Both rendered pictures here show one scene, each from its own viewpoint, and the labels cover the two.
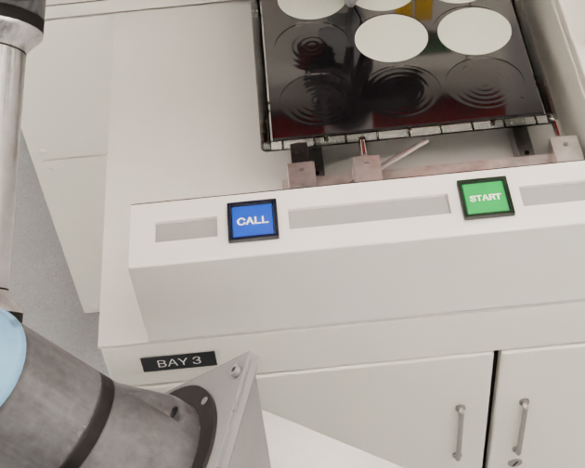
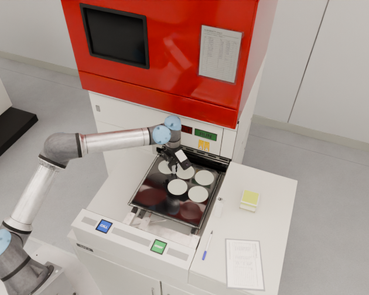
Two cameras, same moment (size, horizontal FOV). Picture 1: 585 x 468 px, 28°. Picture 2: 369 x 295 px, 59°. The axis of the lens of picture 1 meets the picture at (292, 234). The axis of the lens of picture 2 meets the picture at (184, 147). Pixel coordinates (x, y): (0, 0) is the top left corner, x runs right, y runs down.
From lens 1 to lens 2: 0.66 m
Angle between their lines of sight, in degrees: 13
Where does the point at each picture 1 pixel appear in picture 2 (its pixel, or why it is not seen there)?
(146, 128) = (114, 182)
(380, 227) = (130, 242)
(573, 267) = (176, 273)
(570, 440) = not seen: outside the picture
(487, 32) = (200, 195)
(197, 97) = (130, 179)
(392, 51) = (174, 191)
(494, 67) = (195, 206)
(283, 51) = (150, 179)
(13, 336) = (4, 244)
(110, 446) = (16, 278)
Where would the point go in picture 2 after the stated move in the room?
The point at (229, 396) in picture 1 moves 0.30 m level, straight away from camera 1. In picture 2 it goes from (51, 277) to (86, 208)
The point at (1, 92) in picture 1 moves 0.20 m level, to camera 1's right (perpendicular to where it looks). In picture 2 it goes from (45, 179) to (89, 195)
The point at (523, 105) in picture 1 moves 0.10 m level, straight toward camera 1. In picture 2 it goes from (194, 221) to (181, 236)
